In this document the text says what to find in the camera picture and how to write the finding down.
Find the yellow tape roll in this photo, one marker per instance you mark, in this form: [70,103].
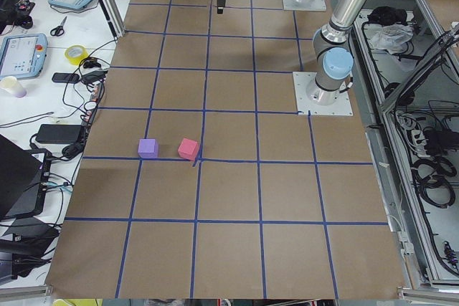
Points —
[76,54]

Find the pink foam block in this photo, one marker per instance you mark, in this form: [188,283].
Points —
[188,149]

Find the black phone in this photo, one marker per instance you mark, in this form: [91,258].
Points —
[65,77]

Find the crumpled white cloth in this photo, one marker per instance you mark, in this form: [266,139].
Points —
[393,38]

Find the purple foam block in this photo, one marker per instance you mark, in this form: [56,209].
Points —
[148,148]

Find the near blue teach pendant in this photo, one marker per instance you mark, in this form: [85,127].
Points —
[23,56]

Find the brown paper table cover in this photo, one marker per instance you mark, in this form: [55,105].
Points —
[276,204]

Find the white paper cup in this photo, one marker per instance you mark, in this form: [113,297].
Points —
[11,85]

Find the black power adapter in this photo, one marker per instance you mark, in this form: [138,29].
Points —
[58,134]

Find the black laptop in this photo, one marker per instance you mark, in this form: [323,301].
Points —
[23,177]

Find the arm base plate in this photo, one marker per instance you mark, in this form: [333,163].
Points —
[312,100]
[304,5]

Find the black handled scissors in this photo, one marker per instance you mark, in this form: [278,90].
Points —
[59,30]

